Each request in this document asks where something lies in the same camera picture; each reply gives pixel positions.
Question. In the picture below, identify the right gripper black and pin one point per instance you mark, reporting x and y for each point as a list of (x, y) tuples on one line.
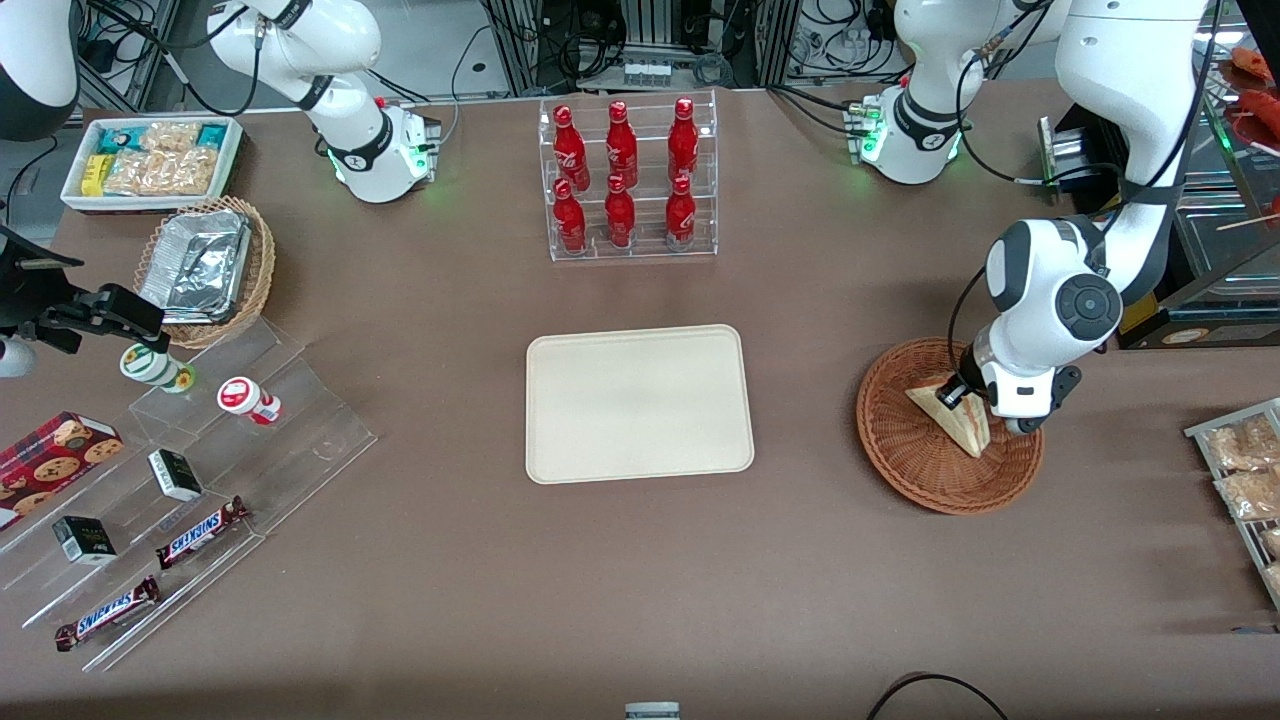
[(28, 300)]

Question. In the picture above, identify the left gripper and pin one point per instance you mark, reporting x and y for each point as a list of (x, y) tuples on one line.
[(966, 386)]

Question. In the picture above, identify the triangular sandwich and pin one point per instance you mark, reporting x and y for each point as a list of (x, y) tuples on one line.
[(965, 430)]

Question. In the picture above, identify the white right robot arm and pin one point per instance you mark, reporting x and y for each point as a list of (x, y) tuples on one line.
[(365, 150)]

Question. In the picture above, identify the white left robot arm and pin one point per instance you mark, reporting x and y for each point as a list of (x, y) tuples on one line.
[(1120, 60)]

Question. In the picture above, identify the round brown wicker basket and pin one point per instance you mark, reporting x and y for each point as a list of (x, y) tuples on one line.
[(900, 450)]

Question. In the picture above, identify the aluminium foil tray stack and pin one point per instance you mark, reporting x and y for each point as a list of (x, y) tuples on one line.
[(195, 265)]

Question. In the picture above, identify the light wicker basket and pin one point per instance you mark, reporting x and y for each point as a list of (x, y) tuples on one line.
[(262, 270)]

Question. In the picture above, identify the beige plastic serving tray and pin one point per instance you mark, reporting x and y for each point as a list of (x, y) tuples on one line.
[(640, 405)]

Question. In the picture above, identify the tray of packaged pastries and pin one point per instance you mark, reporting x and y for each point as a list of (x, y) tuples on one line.
[(1245, 540)]

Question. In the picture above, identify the green white yogurt cup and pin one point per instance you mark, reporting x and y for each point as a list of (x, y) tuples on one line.
[(150, 366)]

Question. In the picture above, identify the white rectangular snack bin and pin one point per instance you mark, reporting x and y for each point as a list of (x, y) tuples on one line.
[(70, 195)]

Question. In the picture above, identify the yellow snack packet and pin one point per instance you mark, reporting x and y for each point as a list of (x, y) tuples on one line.
[(95, 175)]

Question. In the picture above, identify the red tartan cookie box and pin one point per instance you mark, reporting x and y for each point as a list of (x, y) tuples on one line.
[(50, 465)]

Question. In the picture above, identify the red white yogurt cup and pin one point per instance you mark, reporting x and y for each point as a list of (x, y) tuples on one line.
[(240, 397)]

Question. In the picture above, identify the large clear cracker bag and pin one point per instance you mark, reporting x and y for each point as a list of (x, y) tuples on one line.
[(160, 172)]

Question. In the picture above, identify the small black carton box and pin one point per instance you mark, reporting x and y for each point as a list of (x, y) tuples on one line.
[(175, 475), (85, 540)]

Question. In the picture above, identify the teal snack packet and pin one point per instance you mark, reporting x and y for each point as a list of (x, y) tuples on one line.
[(115, 140), (212, 135)]

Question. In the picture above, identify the small clear cracker bag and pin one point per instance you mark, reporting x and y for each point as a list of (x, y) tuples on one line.
[(170, 135)]

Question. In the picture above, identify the clear acrylic stepped stand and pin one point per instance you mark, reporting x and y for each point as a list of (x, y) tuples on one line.
[(300, 420)]

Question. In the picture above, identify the Snickers chocolate bar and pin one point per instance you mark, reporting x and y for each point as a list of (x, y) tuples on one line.
[(105, 613), (200, 532)]

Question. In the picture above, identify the black food warmer machine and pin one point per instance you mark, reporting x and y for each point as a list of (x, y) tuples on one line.
[(1200, 322)]

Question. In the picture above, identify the clear fried snack bag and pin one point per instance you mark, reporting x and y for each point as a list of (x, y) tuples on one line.
[(1255, 495), (1274, 580), (1245, 445), (1272, 542)]

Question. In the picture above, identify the red cola bottle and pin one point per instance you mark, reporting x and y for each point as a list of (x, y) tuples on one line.
[(681, 215), (621, 145), (620, 215), (569, 145), (570, 220), (683, 140)]

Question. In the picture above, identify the clear acrylic bottle rack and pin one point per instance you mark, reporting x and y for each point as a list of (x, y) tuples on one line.
[(648, 245)]

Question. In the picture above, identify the grey white device edge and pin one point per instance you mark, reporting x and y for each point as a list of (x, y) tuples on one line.
[(652, 711)]

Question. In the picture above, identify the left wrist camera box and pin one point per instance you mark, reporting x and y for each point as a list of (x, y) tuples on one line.
[(1064, 385)]

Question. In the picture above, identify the aluminium frame rack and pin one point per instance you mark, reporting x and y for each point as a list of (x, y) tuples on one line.
[(520, 40)]

